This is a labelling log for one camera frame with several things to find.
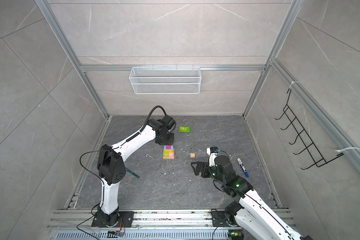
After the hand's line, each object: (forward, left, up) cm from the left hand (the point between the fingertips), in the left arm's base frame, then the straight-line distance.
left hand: (170, 139), depth 90 cm
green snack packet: (+18, -10, -12) cm, 23 cm away
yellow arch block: (-3, 0, -9) cm, 10 cm away
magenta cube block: (-2, +1, -6) cm, 6 cm away
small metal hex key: (-3, +16, -14) cm, 21 cm away
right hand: (-18, -15, +3) cm, 23 cm away
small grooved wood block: (-5, -14, -12) cm, 19 cm away
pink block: (-5, 0, -10) cm, 11 cm away
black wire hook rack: (-20, -62, +20) cm, 68 cm away
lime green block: (-4, +3, -11) cm, 12 cm away
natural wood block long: (-6, +2, -13) cm, 14 cm away
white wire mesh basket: (+38, +4, +17) cm, 41 cm away
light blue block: (-3, +4, -6) cm, 8 cm away
